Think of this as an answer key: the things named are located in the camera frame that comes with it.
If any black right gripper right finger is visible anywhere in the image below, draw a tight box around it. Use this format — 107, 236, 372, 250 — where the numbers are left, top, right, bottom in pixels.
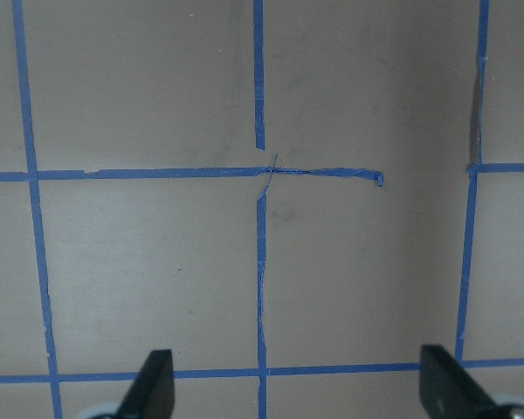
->
419, 345, 524, 419

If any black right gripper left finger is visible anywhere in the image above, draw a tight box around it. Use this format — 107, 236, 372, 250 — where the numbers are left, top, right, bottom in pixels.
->
76, 349, 176, 419

